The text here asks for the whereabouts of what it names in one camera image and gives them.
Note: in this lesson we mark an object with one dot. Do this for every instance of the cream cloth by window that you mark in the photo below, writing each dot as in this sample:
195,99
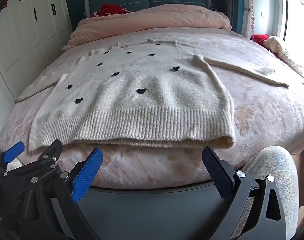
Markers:
294,59

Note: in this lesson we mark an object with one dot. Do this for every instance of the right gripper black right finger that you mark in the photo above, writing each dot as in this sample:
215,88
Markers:
266,219

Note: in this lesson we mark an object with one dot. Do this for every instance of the cream knit sweater black hearts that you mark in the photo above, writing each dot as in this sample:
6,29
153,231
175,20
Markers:
155,93

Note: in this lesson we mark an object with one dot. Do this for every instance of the white wardrobe with red stickers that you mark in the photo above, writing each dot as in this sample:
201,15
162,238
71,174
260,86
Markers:
32,36

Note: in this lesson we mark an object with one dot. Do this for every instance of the red cloth on headboard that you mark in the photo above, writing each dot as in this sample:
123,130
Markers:
109,9

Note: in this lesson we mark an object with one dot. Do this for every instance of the red cloth by window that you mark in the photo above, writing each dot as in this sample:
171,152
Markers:
259,39

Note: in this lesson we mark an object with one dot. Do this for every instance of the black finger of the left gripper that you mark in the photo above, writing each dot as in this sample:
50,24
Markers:
51,154

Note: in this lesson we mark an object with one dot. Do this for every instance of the pink floral bed blanket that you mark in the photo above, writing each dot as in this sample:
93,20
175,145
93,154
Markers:
264,115

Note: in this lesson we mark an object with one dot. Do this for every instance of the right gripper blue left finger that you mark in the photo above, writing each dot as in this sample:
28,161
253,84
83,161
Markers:
70,187

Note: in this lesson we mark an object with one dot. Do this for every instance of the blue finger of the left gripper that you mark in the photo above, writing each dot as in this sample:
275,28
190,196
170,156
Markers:
11,154

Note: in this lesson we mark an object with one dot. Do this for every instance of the pink folded duvet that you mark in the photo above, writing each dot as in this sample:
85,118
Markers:
162,16

